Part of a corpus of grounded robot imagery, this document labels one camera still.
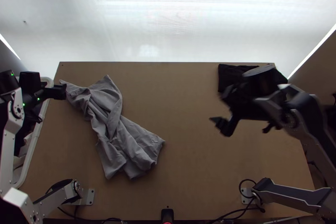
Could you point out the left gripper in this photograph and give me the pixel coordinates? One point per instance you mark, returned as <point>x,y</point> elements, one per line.
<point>56,92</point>

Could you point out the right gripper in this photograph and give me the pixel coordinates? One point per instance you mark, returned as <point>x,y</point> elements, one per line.
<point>239,103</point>

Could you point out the grey t-shirt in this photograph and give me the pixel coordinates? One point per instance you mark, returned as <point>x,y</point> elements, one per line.
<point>115,129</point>

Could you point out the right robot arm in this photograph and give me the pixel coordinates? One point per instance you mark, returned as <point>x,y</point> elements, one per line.
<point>302,103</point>

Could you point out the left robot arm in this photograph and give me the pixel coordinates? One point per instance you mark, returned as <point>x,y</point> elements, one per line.
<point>13,119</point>

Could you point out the pile of folded clothes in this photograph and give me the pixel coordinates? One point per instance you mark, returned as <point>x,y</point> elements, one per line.
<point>228,74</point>

